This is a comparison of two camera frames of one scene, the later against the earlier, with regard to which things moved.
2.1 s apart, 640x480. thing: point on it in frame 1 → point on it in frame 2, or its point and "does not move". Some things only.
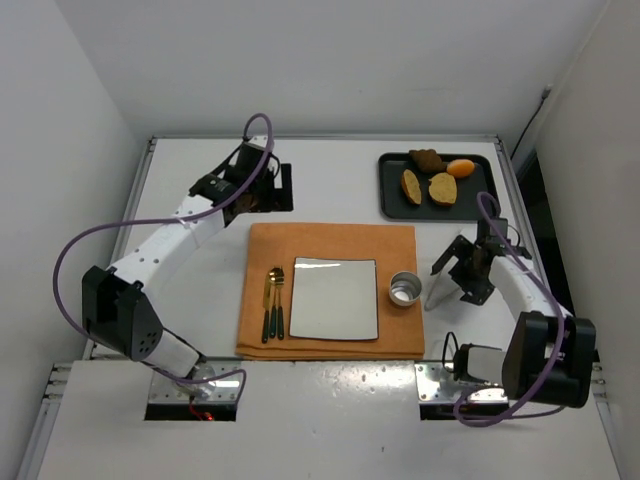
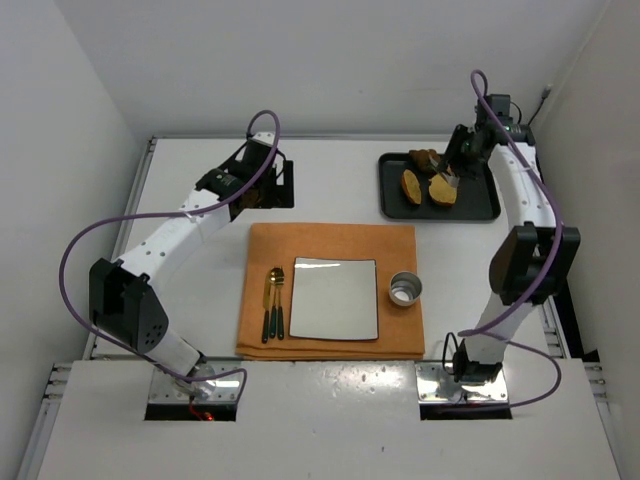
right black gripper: [463, 270] → [456, 156]
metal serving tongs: [443, 287] → [452, 181]
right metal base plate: [436, 385] does not move
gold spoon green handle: [273, 278] does not move
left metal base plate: [162, 388] does not move
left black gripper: [275, 187] does not move
